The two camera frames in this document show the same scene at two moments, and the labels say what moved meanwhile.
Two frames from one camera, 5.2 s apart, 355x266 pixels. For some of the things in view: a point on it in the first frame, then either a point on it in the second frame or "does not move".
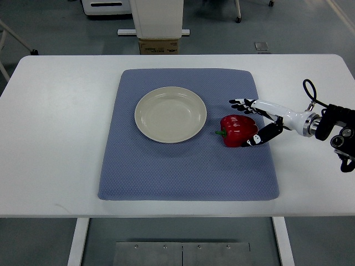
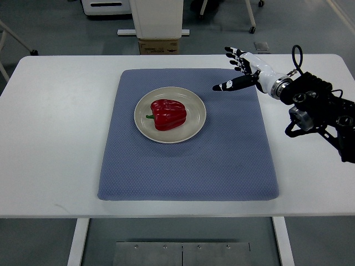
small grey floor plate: [261, 46] does not move
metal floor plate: [182, 254] does not move
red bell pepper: [237, 129] -> [167, 114]
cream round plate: [170, 114] does not move
